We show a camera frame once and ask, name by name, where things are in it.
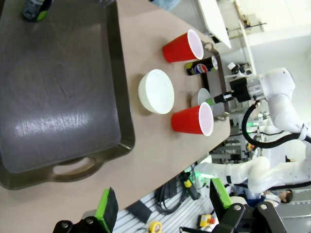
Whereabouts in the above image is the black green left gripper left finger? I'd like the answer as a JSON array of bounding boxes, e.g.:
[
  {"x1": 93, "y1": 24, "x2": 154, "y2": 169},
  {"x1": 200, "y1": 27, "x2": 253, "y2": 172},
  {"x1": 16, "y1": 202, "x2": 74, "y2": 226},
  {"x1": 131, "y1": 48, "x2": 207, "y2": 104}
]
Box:
[{"x1": 52, "y1": 186, "x2": 119, "y2": 233}]

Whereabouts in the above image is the yellow black handheld device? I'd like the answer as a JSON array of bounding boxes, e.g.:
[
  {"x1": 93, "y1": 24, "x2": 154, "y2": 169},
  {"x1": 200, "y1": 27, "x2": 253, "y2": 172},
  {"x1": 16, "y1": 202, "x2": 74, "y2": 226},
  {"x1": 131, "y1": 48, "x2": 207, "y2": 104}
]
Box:
[{"x1": 183, "y1": 171, "x2": 202, "y2": 201}]

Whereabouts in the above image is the large dark brown tray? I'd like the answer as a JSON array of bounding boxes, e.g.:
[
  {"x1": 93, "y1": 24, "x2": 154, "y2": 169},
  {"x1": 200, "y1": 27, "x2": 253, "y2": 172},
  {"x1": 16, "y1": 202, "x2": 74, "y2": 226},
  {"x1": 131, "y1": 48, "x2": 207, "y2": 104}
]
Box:
[{"x1": 0, "y1": 0, "x2": 136, "y2": 190}]

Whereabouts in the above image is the dark tray with metal handles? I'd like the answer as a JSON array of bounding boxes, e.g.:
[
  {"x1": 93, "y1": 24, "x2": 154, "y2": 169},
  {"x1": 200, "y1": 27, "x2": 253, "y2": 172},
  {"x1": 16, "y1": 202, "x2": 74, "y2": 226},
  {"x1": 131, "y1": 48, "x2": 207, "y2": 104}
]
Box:
[{"x1": 201, "y1": 41, "x2": 230, "y2": 122}]

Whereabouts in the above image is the red plastic cup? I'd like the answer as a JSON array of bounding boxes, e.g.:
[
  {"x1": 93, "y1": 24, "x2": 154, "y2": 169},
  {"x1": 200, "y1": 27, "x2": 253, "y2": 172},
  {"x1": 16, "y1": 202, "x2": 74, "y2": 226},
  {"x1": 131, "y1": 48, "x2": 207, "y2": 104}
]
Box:
[
  {"x1": 171, "y1": 101, "x2": 215, "y2": 137},
  {"x1": 162, "y1": 29, "x2": 205, "y2": 64}
]

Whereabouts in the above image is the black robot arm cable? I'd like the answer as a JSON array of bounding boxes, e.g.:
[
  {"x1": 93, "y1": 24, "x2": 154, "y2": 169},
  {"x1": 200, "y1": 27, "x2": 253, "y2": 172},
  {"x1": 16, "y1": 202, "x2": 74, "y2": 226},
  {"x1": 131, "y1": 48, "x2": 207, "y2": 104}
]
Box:
[{"x1": 242, "y1": 101, "x2": 311, "y2": 149}]

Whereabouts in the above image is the dark green drink can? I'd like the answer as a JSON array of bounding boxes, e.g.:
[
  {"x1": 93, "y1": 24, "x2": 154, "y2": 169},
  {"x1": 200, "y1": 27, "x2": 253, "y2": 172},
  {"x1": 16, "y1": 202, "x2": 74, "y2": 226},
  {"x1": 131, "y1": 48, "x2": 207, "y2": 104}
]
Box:
[{"x1": 22, "y1": 0, "x2": 53, "y2": 22}]

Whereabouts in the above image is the yellow emergency stop box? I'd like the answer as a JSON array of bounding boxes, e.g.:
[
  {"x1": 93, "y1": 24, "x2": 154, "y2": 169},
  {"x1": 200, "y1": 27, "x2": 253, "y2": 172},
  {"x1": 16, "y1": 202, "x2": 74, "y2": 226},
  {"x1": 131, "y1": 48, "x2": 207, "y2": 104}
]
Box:
[{"x1": 198, "y1": 213, "x2": 217, "y2": 229}]

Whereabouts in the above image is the black coiled floor cable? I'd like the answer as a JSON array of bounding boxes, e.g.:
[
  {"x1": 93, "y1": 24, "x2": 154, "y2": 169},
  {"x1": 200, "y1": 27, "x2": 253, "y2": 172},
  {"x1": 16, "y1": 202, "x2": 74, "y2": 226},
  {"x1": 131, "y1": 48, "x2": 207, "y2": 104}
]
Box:
[{"x1": 155, "y1": 178, "x2": 189, "y2": 216}]

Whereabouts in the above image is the yellow tape measure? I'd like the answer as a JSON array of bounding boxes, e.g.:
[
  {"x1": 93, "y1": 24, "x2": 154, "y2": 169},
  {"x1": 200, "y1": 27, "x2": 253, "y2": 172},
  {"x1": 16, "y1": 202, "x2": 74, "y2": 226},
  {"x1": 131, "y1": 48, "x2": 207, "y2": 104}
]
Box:
[{"x1": 148, "y1": 220, "x2": 163, "y2": 233}]

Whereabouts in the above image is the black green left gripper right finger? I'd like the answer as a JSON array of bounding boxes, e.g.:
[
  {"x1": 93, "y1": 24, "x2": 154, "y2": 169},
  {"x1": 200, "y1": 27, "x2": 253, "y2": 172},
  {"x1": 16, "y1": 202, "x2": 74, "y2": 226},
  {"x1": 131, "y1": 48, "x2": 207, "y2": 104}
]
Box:
[{"x1": 209, "y1": 177, "x2": 287, "y2": 233}]

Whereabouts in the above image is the white desk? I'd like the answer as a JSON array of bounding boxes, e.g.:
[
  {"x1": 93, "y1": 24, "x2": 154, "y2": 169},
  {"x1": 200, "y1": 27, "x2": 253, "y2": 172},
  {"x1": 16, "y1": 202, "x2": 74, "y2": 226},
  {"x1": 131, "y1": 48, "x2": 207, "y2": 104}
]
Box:
[{"x1": 196, "y1": 0, "x2": 232, "y2": 50}]

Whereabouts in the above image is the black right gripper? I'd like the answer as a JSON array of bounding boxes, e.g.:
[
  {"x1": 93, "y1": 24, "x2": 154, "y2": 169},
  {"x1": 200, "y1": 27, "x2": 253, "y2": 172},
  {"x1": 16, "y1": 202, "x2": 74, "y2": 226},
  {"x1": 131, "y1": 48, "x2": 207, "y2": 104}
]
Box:
[{"x1": 206, "y1": 77, "x2": 251, "y2": 106}]

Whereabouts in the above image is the aluminium frame rack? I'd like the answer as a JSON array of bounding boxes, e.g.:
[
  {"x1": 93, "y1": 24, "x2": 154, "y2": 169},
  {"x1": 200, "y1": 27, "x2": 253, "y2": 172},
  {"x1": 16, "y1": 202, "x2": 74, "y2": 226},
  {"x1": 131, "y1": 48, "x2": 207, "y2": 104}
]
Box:
[{"x1": 210, "y1": 113, "x2": 250, "y2": 167}]

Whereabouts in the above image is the black Pepsi can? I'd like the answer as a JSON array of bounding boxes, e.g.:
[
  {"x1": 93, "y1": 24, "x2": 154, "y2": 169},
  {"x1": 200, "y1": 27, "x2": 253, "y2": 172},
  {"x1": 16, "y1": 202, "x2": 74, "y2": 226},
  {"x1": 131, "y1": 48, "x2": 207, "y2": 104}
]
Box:
[{"x1": 184, "y1": 55, "x2": 218, "y2": 77}]

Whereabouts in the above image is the background person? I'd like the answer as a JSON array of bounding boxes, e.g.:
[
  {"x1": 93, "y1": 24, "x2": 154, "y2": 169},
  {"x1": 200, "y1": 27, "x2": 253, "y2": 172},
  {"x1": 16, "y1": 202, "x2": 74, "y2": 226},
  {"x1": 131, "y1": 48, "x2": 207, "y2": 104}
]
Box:
[{"x1": 263, "y1": 189, "x2": 294, "y2": 207}]

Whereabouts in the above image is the large white bowl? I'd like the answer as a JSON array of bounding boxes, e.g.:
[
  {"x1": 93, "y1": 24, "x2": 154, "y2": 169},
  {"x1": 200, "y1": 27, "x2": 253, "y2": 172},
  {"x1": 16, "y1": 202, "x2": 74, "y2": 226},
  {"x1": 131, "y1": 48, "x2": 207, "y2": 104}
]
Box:
[{"x1": 138, "y1": 69, "x2": 175, "y2": 115}]

